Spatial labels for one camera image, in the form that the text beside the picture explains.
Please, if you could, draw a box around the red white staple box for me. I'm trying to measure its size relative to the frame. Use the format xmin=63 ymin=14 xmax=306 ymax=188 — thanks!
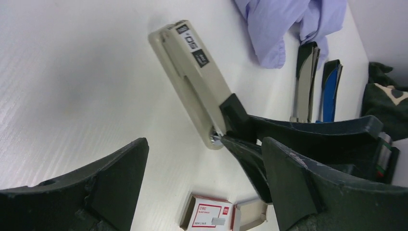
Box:
xmin=179 ymin=193 xmax=233 ymax=231

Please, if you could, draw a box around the beige black stapler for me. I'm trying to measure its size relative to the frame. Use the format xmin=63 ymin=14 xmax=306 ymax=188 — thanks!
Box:
xmin=290 ymin=42 xmax=320 ymax=123
xmin=148 ymin=19 xmax=257 ymax=151

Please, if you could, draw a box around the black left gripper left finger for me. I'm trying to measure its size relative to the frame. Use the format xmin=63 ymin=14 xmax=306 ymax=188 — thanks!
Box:
xmin=0 ymin=138 xmax=149 ymax=231

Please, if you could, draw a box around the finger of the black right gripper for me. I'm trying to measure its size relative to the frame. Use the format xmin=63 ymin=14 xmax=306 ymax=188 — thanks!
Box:
xmin=221 ymin=135 xmax=273 ymax=204

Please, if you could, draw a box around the purple crumpled cloth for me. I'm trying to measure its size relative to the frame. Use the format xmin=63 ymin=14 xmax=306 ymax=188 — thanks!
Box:
xmin=235 ymin=0 xmax=347 ymax=69

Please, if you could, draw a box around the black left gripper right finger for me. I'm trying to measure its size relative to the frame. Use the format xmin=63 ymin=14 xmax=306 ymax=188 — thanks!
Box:
xmin=261 ymin=137 xmax=408 ymax=231

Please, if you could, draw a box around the black floral plush pillow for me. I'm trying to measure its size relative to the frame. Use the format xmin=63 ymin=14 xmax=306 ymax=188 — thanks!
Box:
xmin=360 ymin=62 xmax=408 ymax=141

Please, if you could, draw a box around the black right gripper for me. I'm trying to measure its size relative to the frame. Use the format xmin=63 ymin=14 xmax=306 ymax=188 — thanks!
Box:
xmin=250 ymin=115 xmax=400 ymax=184

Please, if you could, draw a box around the blue stapler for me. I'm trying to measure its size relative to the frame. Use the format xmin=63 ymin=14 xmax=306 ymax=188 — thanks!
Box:
xmin=316 ymin=59 xmax=343 ymax=123

